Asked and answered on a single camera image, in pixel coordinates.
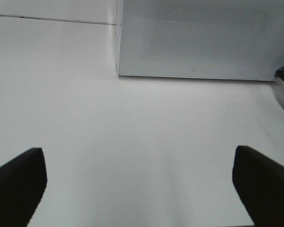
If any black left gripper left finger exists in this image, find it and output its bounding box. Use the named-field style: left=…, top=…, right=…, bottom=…
left=0, top=148, right=47, bottom=227

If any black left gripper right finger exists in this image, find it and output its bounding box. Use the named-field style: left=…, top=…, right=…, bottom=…
left=232, top=146, right=284, bottom=227

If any white microwave door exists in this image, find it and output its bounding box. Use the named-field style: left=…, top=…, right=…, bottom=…
left=117, top=0, right=284, bottom=81

